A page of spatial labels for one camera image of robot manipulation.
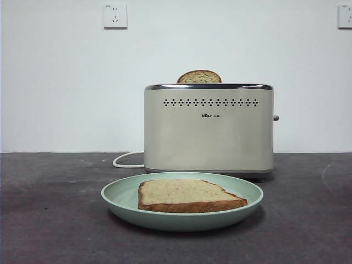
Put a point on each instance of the white wall socket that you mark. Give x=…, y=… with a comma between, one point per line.
x=115, y=16
x=345, y=16

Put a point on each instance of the pale green round plate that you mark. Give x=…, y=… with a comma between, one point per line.
x=123, y=203

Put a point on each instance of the cream and chrome toaster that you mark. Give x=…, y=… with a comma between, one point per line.
x=209, y=137

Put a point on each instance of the small rounded bread slice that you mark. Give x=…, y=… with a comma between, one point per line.
x=199, y=77

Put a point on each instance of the large square bread slice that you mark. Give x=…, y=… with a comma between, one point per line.
x=181, y=195

